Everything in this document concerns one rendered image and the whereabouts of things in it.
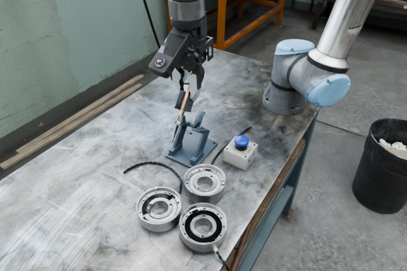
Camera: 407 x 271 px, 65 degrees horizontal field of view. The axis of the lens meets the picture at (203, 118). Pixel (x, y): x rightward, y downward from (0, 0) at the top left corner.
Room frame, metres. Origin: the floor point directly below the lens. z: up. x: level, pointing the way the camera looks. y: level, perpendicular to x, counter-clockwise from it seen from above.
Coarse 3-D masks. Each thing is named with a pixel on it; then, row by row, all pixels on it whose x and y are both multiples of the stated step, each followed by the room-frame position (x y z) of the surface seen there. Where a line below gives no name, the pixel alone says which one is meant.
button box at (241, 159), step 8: (232, 144) 0.66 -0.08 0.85; (248, 144) 0.66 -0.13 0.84; (256, 144) 0.66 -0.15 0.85; (224, 152) 0.64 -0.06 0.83; (232, 152) 0.63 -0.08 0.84; (240, 152) 0.63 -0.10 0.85; (248, 152) 0.63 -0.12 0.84; (256, 152) 0.66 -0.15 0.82; (224, 160) 0.64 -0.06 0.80; (232, 160) 0.62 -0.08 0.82; (240, 160) 0.61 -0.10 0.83; (248, 160) 0.61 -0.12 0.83; (240, 168) 0.61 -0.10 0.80
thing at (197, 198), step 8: (192, 168) 0.57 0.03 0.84; (200, 168) 0.58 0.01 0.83; (208, 168) 0.58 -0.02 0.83; (216, 168) 0.57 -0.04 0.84; (184, 176) 0.54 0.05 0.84; (200, 176) 0.55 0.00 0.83; (208, 176) 0.55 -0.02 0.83; (224, 176) 0.54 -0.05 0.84; (184, 184) 0.52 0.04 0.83; (224, 184) 0.52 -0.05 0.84; (192, 192) 0.49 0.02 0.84; (216, 192) 0.49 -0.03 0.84; (224, 192) 0.51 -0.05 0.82; (200, 200) 0.48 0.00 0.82; (208, 200) 0.48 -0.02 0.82; (216, 200) 0.50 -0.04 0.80
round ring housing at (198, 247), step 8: (192, 208) 0.45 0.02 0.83; (200, 208) 0.45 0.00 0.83; (208, 208) 0.46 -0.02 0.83; (216, 208) 0.45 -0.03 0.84; (184, 216) 0.43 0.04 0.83; (200, 216) 0.43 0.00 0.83; (208, 216) 0.43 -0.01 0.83; (224, 216) 0.43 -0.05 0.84; (184, 224) 0.41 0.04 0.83; (192, 224) 0.41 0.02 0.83; (200, 224) 0.43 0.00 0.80; (208, 224) 0.43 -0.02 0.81; (224, 224) 0.41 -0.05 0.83; (184, 232) 0.39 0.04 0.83; (208, 232) 0.39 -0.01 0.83; (224, 232) 0.39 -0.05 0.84; (184, 240) 0.38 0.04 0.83; (192, 240) 0.37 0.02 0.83; (216, 240) 0.37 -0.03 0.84; (192, 248) 0.36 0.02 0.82; (200, 248) 0.36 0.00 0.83; (208, 248) 0.36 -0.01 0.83
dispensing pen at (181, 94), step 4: (188, 88) 0.67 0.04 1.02; (180, 92) 0.66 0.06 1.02; (184, 92) 0.65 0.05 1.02; (180, 96) 0.65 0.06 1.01; (184, 96) 0.65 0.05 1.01; (180, 100) 0.64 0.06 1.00; (176, 104) 0.64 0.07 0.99; (180, 104) 0.64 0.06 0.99; (176, 108) 0.63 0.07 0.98; (180, 112) 0.64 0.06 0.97; (184, 112) 0.64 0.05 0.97; (180, 116) 0.63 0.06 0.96; (180, 120) 0.63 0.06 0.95; (176, 124) 0.62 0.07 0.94; (176, 128) 0.62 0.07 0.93
